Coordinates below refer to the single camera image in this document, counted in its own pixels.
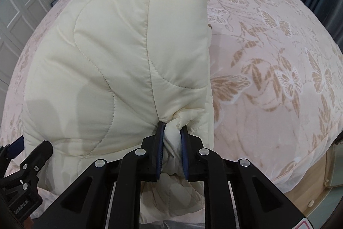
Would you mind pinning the pink floral bed sheet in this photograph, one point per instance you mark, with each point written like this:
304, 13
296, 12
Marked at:
268, 57

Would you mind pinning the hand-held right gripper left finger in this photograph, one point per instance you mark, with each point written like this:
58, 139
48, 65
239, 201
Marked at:
160, 143

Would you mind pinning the cream quilted blanket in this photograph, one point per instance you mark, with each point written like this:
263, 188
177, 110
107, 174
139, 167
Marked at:
112, 57

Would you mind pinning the white wardrobe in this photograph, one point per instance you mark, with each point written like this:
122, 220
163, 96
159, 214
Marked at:
18, 9

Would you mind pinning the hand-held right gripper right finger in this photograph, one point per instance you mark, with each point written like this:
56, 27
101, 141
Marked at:
184, 151

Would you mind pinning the wooden bed frame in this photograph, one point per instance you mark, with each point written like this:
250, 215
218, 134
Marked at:
319, 180

